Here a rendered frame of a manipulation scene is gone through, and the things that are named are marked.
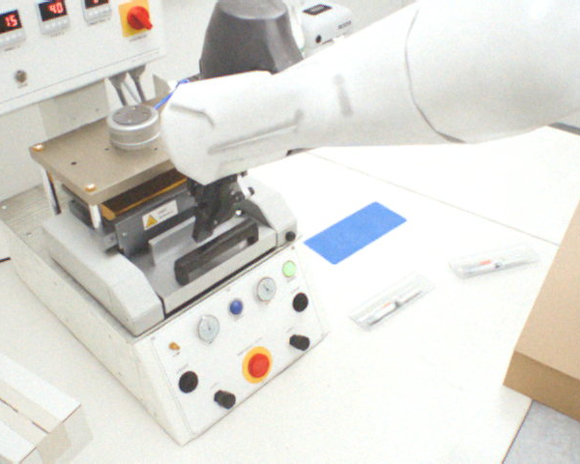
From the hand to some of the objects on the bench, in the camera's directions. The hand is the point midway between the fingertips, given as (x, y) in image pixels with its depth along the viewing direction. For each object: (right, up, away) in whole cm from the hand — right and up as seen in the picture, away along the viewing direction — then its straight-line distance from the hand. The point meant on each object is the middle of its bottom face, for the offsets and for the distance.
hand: (205, 222), depth 95 cm
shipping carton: (-28, -33, +2) cm, 44 cm away
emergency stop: (+8, -25, +9) cm, 28 cm away
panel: (+9, -26, +10) cm, 30 cm away
